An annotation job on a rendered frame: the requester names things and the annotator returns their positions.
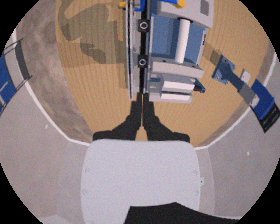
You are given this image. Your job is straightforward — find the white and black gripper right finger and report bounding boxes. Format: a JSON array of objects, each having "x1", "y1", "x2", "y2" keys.
[{"x1": 142, "y1": 92, "x2": 190, "y2": 143}]

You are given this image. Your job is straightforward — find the grey flat bar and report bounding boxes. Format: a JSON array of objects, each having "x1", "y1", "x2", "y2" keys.
[{"x1": 150, "y1": 70, "x2": 195, "y2": 83}]

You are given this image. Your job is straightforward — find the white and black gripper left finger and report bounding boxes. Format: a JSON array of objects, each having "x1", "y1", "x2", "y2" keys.
[{"x1": 93, "y1": 92, "x2": 142, "y2": 141}]

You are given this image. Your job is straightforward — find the grey long narrow bar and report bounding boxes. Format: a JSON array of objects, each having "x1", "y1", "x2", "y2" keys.
[{"x1": 149, "y1": 82, "x2": 160, "y2": 89}]

